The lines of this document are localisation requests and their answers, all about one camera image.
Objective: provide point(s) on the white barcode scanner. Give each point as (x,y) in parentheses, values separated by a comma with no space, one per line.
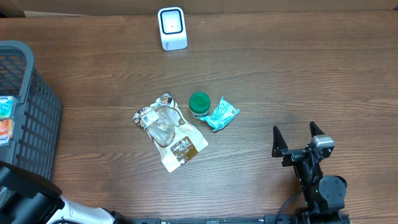
(172,28)

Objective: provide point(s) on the orange tissue pack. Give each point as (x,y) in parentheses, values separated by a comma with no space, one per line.
(6,131)

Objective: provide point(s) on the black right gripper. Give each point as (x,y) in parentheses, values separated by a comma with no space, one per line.
(293,155)

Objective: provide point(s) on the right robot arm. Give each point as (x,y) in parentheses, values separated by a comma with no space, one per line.
(324,194)

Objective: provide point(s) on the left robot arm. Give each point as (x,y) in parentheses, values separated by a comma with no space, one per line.
(35,199)

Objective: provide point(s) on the brown white snack pouch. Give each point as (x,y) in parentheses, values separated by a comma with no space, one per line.
(175,138)

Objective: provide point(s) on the teal packet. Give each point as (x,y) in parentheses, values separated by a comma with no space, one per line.
(221,116)

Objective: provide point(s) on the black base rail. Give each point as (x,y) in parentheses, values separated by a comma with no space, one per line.
(205,220)

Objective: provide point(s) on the grey plastic mesh basket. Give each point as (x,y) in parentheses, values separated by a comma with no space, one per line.
(38,113)

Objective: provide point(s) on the green Kleenex tissue pack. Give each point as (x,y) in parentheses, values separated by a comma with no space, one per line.
(7,107)

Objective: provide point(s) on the green lid jar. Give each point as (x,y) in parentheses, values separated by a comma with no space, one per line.
(199,104)

